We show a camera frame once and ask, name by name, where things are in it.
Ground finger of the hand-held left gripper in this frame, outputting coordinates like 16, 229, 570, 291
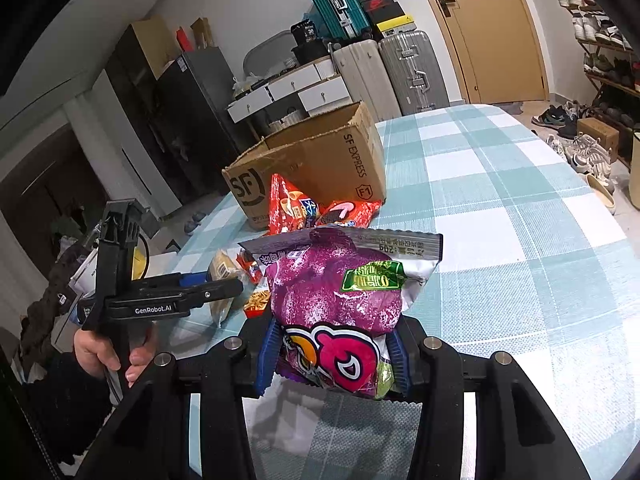
175, 280, 244, 308
137, 271, 211, 291

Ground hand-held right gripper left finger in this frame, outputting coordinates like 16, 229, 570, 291
75, 317, 281, 480

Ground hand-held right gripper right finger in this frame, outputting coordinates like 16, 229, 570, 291
385, 316, 593, 480

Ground beige cracker packet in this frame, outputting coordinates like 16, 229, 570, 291
209, 249, 246, 322

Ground small dark red packet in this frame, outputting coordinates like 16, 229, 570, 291
236, 251, 263, 286

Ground purple snack packet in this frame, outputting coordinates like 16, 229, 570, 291
239, 226, 444, 401

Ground red triangular snack packet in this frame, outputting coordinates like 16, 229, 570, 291
268, 173, 321, 236

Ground red cookie packet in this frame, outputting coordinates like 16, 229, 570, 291
315, 200, 383, 228

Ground person's left forearm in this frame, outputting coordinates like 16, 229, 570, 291
15, 355, 118, 466

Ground person's left hand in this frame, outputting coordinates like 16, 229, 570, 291
74, 327, 158, 388

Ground teal checked tablecloth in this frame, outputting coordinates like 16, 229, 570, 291
145, 104, 636, 480

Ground tall dark cabinet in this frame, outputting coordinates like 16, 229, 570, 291
105, 15, 183, 211

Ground dark grey refrigerator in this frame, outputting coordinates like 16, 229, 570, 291
152, 46, 251, 206

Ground woven laundry basket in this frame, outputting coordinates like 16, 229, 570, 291
265, 110, 306, 133

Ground white drawer desk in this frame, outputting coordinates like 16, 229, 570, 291
227, 57, 352, 133

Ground brown paper bag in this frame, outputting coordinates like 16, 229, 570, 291
191, 17, 213, 50

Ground beige suitcase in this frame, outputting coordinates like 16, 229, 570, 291
332, 37, 401, 122

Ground beige slide sandal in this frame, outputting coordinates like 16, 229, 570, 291
585, 174, 617, 216

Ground black printed box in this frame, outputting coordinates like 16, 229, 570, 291
291, 20, 321, 46

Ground scattered sneakers pile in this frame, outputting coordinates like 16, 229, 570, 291
531, 101, 613, 178

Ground silver suitcase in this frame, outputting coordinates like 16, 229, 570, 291
378, 30, 449, 116

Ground small brown cardboard box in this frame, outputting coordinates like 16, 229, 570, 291
577, 117, 621, 150

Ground cream waste bin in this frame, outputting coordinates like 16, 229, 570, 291
627, 132, 640, 211

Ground teal suitcase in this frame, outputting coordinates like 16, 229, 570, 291
302, 0, 373, 41

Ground plain black shoebox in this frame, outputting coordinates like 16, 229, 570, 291
367, 2, 408, 23

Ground tan wooden door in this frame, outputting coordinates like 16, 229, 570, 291
406, 0, 549, 106

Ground wooden shoe rack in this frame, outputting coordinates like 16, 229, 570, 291
557, 0, 640, 171

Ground rows of assorted shoes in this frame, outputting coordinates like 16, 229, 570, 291
557, 0, 640, 126

